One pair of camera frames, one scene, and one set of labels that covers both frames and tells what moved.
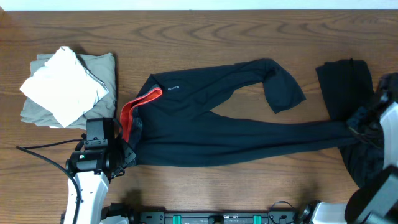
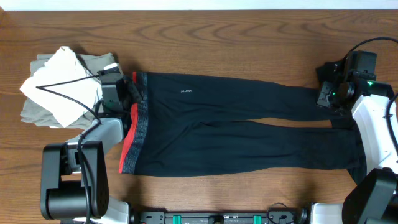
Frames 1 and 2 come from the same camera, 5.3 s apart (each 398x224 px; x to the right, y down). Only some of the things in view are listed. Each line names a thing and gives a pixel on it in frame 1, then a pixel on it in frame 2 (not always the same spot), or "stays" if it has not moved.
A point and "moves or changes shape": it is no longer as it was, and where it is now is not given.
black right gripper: [354, 124] → [323, 97]
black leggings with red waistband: [166, 121] moves or changes shape
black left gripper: [129, 153] → [131, 88]
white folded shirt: [64, 88] stays
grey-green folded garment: [101, 66] stays
